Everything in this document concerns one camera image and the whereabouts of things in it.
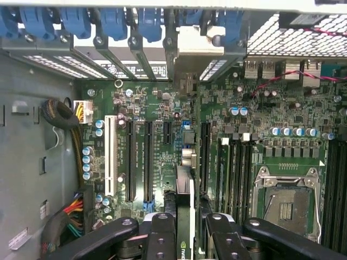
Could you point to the open black PC case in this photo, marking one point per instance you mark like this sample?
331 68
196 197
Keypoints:
40 50

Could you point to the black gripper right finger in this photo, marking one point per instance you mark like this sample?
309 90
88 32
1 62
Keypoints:
227 243

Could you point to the green motherboard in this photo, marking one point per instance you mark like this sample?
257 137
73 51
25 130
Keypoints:
160 168

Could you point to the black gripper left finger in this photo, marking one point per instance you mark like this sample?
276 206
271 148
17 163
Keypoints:
162 241

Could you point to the white expansion slot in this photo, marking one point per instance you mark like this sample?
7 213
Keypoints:
107 157

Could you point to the black expansion slot blue latch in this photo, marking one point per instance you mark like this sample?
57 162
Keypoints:
148 162

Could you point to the RAM slot white latches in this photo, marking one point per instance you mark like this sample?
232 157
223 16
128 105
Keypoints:
225 140
338 195
245 176

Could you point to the CPU socket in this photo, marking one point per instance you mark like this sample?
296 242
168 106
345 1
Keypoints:
287 211

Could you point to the long black expansion slot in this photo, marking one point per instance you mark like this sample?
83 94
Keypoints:
205 157
130 162

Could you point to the short black expansion slot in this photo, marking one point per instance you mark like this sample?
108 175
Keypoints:
167 132

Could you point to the teal serial port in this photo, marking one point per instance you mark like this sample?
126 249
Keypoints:
333 71

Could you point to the blue card clip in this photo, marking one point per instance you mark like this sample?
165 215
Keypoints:
114 24
230 24
150 24
189 16
8 23
35 23
76 23

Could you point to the locking lever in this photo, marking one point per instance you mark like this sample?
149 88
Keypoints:
320 205

